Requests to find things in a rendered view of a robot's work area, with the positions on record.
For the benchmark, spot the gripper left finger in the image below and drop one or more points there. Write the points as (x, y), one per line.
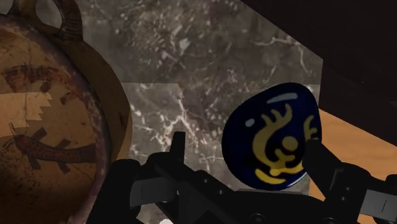
(173, 192)

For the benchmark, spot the brown painted fish bowl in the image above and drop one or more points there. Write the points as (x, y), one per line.
(52, 124)

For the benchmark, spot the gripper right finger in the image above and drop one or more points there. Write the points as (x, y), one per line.
(344, 186)

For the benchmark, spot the dark robot stand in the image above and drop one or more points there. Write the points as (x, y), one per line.
(356, 46)

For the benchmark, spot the blue yellow patterned oval stone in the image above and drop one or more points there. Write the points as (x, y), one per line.
(240, 149)

